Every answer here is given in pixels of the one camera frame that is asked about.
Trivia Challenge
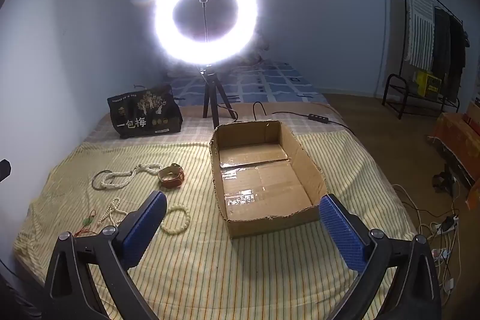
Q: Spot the blue patterned bed sheet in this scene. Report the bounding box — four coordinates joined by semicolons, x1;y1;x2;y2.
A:
170;59;329;105

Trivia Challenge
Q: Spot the white bead bracelet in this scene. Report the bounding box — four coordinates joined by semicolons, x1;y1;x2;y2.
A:
160;205;191;234

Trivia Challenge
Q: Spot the black tripod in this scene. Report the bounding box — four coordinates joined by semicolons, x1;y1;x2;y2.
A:
200;3;238;129

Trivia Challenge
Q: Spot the cardboard box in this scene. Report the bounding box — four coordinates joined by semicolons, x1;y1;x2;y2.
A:
209;121;329;239

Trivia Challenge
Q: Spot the red string green pendant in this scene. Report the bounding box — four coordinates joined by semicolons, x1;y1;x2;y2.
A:
73;209;104;236

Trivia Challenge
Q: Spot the black printed snack bag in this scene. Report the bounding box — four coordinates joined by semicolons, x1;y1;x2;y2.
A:
107;85;184;139

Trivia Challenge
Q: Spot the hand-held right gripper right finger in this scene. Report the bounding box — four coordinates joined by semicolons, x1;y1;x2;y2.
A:
319;193;443;320

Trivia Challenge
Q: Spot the white pearl necklace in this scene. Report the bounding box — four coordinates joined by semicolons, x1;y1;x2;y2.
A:
100;163;164;189

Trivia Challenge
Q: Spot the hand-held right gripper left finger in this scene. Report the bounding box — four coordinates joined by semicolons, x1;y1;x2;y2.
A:
41;190;168;320

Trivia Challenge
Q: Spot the orange cloth-covered furniture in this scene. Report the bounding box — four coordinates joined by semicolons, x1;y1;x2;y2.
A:
429;100;480;210

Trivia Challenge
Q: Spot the black cable with inline switch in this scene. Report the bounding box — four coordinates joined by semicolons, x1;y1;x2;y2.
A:
253;101;355;135

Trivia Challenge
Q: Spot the white ring light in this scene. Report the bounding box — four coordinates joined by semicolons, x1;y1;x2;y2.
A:
152;0;259;66

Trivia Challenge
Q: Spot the white power strip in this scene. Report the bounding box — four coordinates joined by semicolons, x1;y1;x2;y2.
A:
431;215;460;234

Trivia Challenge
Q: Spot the black clothes rack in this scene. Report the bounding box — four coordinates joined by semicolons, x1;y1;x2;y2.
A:
382;0;469;120

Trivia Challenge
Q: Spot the white bead string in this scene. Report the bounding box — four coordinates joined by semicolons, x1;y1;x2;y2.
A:
98;197;128;227

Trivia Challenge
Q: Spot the black object on floor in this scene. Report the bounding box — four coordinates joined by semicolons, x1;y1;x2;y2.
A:
433;164;457;194

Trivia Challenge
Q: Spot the beige checked blanket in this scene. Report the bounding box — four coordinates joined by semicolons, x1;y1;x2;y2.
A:
84;106;357;146

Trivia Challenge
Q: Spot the white striped towel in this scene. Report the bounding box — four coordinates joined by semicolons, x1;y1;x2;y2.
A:
405;0;436;69

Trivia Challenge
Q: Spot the yellow striped cloth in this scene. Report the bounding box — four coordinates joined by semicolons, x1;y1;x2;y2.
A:
13;130;417;320

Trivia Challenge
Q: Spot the yellow box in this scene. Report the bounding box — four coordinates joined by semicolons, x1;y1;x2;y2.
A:
416;70;442;97

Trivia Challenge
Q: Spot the dark green garment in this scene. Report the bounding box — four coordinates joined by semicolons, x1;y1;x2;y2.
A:
433;7;451;84

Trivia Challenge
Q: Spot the black garment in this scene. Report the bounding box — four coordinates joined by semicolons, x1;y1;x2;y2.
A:
448;14;469;93

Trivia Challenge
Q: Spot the dark thin bangle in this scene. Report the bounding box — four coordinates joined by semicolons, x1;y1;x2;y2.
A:
91;170;113;190

